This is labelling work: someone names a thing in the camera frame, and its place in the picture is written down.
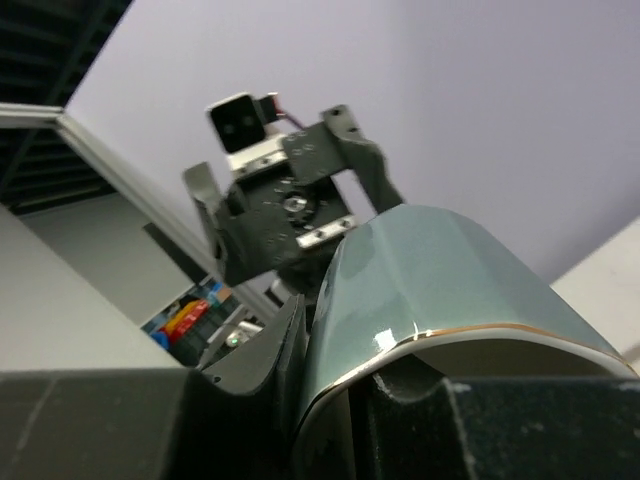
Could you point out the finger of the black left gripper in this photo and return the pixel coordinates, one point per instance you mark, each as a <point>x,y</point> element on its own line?
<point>205,195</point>
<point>363,157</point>

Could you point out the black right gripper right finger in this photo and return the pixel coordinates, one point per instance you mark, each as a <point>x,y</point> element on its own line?
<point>405,428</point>

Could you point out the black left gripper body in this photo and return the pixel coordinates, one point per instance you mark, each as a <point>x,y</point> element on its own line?
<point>283,208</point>

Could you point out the grey teal mug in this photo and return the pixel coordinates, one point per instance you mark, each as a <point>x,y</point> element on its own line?
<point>424,292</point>

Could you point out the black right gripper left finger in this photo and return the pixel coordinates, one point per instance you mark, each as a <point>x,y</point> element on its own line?
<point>234,420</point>

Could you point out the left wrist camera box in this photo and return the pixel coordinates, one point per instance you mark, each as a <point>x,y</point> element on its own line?
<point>244,128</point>

